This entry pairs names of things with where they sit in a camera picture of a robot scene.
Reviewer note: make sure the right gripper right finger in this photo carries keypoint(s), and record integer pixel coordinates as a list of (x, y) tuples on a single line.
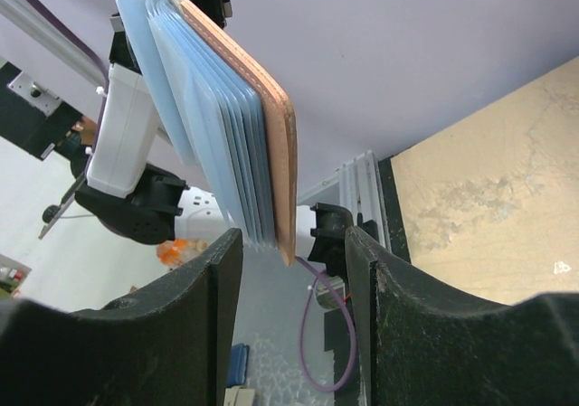
[(424, 342)]

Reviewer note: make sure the orange plastic jar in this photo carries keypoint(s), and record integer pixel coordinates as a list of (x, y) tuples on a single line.
[(174, 254)]

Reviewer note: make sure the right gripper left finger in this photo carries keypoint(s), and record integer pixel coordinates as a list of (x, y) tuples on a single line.
[(167, 343)]

